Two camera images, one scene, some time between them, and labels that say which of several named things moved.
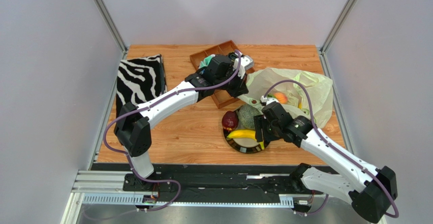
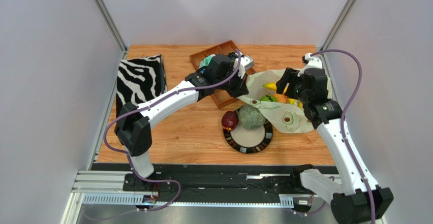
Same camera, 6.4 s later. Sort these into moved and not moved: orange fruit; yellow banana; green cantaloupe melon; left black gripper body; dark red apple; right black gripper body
Moved: yellow banana; right black gripper body
Not moved: green cantaloupe melon; dark red apple; orange fruit; left black gripper body
